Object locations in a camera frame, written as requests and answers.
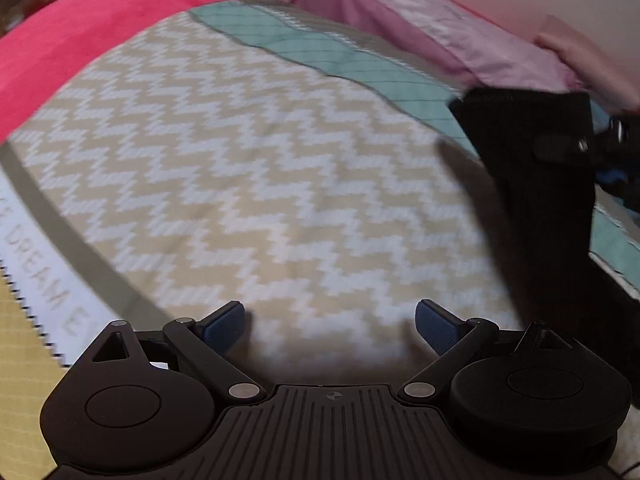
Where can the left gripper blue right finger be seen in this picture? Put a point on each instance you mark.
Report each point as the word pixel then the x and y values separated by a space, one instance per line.
pixel 457 344

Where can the black pants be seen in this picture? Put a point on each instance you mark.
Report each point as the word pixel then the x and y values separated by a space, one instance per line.
pixel 528 142

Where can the zigzag patterned quilt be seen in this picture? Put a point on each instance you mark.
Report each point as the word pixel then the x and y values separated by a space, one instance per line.
pixel 249 151

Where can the pink bed sheet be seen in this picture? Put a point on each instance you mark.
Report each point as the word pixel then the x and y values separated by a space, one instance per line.
pixel 57 42

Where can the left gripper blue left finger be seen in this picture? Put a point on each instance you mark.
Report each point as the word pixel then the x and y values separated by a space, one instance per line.
pixel 202 345

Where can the pink pillow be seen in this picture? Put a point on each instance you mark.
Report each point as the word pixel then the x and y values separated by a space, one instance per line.
pixel 463 46

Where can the teal grey striped blanket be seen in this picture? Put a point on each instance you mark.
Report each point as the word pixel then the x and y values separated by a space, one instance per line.
pixel 601 113

